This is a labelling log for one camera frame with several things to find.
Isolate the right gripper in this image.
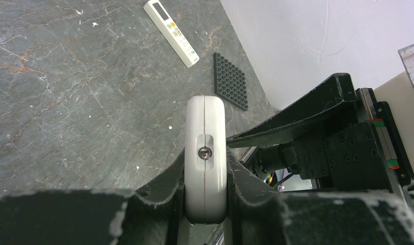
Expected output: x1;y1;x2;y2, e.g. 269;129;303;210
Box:
227;73;414;193

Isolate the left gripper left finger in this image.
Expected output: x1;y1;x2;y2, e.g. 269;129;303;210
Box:
0;154;186;244

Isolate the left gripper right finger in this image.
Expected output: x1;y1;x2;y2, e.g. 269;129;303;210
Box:
225;151;414;244

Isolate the white grey remote control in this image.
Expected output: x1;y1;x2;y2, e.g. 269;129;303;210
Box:
184;95;227;225

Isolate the long white remote control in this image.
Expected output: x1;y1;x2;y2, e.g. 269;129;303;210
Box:
143;0;199;68

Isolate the dark studded baseplate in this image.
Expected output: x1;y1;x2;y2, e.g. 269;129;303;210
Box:
213;53;249;111

